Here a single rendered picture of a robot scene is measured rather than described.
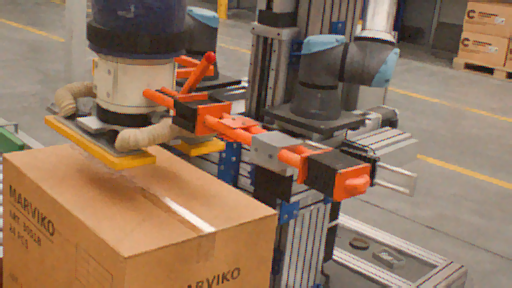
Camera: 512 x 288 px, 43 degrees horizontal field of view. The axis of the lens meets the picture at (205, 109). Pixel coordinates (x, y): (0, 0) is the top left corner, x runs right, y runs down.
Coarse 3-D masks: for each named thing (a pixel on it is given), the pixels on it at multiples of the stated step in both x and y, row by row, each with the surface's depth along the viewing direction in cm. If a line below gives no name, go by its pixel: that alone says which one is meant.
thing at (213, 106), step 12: (180, 96) 129; (192, 96) 131; (204, 96) 133; (180, 108) 126; (192, 108) 123; (204, 108) 123; (216, 108) 125; (228, 108) 127; (180, 120) 127; (192, 120) 125; (192, 132) 124; (204, 132) 125
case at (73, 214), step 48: (48, 192) 144; (96, 192) 146; (144, 192) 148; (192, 192) 151; (240, 192) 153; (48, 240) 147; (96, 240) 128; (144, 240) 126; (192, 240) 130; (240, 240) 139
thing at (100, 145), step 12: (48, 120) 152; (60, 120) 151; (72, 120) 151; (60, 132) 148; (72, 132) 145; (84, 132) 144; (108, 132) 138; (84, 144) 139; (96, 144) 138; (108, 144) 138; (96, 156) 135; (108, 156) 132; (120, 156) 133; (132, 156) 133; (144, 156) 134; (120, 168) 130
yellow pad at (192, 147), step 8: (176, 136) 147; (184, 136) 147; (176, 144) 145; (184, 144) 143; (192, 144) 144; (200, 144) 144; (208, 144) 145; (216, 144) 145; (224, 144) 147; (184, 152) 143; (192, 152) 141; (200, 152) 143; (208, 152) 144
